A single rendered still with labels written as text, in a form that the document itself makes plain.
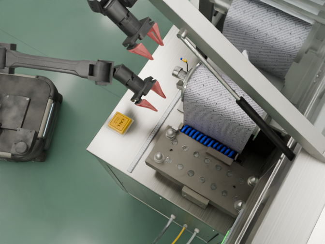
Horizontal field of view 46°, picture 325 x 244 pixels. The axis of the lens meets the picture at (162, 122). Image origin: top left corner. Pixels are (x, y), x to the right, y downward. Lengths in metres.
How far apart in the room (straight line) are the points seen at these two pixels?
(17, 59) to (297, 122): 1.03
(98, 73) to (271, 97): 0.78
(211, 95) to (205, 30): 0.57
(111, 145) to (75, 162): 1.00
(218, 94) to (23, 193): 1.71
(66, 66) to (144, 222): 1.28
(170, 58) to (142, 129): 0.34
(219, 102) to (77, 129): 1.57
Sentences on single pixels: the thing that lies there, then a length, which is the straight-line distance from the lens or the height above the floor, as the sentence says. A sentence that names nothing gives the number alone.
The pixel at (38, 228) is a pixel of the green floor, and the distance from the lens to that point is 2.50.
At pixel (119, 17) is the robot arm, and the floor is 1.43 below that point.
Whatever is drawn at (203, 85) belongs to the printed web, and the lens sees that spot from 1.15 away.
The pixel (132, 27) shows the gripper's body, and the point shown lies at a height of 1.40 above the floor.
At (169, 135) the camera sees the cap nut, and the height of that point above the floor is 1.06.
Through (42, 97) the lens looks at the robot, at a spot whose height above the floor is 0.24.
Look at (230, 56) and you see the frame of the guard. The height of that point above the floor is 1.82.
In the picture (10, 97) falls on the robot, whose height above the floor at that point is 0.26.
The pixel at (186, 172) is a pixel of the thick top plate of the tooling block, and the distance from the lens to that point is 1.34.
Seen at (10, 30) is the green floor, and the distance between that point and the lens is 3.09.
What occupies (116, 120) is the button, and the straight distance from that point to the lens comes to 1.54.
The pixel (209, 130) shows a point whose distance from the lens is 1.33.
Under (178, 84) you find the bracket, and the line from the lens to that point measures 1.34.
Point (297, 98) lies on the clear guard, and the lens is 0.70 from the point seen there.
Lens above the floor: 2.34
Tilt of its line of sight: 70 degrees down
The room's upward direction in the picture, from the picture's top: 8 degrees counter-clockwise
